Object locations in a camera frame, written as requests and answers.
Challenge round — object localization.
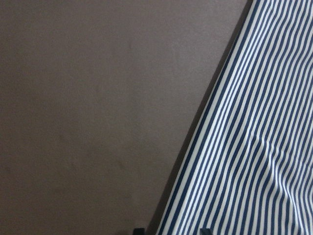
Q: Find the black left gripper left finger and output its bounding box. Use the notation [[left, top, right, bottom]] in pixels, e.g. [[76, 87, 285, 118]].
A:
[[134, 228, 145, 235]]

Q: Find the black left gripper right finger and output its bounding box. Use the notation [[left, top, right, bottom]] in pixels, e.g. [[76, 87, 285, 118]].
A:
[[200, 228, 211, 235]]

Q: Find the navy white striped polo shirt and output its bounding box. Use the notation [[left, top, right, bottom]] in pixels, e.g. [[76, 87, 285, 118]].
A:
[[157, 0, 313, 235]]

